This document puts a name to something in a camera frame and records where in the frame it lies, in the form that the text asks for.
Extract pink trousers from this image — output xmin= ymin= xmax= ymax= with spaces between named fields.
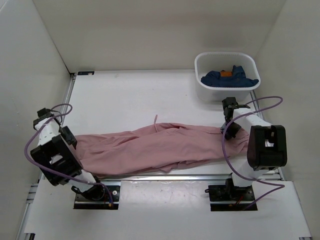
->
xmin=75 ymin=122 xmax=249 ymax=177

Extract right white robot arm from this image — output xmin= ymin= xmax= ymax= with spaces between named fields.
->
xmin=221 ymin=105 xmax=288 ymax=200

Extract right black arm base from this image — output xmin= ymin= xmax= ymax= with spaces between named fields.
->
xmin=204 ymin=178 xmax=258 ymax=212

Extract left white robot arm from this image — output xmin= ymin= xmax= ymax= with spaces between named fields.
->
xmin=30 ymin=117 xmax=106 ymax=201

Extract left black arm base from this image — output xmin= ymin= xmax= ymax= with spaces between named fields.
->
xmin=71 ymin=184 xmax=121 ymax=210

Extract dark blue jeans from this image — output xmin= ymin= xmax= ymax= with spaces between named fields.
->
xmin=201 ymin=65 xmax=259 ymax=88

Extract white plastic basket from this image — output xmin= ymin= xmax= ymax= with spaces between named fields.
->
xmin=194 ymin=51 xmax=261 ymax=102

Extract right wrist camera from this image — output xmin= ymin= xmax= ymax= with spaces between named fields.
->
xmin=222 ymin=97 xmax=239 ymax=123

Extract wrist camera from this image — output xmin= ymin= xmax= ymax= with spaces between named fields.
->
xmin=222 ymin=97 xmax=239 ymax=123
xmin=33 ymin=108 xmax=54 ymax=124

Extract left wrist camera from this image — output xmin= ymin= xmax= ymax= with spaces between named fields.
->
xmin=33 ymin=108 xmax=54 ymax=124

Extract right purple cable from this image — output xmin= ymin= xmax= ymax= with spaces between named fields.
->
xmin=221 ymin=96 xmax=286 ymax=210

